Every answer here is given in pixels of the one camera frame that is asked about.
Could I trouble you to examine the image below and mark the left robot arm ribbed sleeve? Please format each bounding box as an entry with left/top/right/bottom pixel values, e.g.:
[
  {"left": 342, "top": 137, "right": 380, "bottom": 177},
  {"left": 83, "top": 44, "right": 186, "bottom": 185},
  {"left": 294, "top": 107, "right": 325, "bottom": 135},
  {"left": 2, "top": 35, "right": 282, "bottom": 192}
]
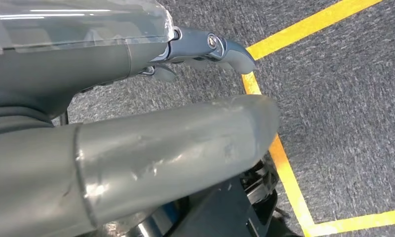
[{"left": 0, "top": 105, "right": 54, "bottom": 137}]

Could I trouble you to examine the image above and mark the black robot foot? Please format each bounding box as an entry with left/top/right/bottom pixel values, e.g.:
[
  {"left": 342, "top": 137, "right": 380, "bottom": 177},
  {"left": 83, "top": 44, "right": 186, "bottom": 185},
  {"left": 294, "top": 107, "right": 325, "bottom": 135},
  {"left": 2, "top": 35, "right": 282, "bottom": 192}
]
[{"left": 102, "top": 154, "right": 302, "bottom": 237}]

